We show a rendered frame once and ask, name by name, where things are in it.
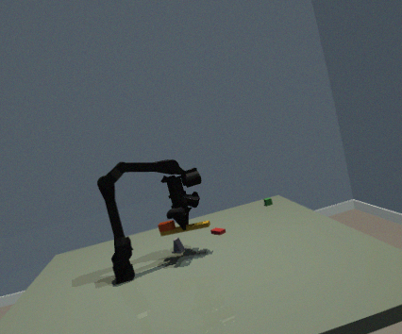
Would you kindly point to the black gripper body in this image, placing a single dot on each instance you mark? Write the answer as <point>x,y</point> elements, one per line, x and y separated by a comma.
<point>177,210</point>

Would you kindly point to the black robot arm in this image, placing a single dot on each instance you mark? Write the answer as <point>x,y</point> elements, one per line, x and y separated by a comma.
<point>122,268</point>

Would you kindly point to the red rectangular block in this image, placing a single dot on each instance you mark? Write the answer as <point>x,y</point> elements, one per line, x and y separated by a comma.
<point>218,231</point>

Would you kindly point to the small green block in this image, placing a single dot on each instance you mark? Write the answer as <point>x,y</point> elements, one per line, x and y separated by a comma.
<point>268,201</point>

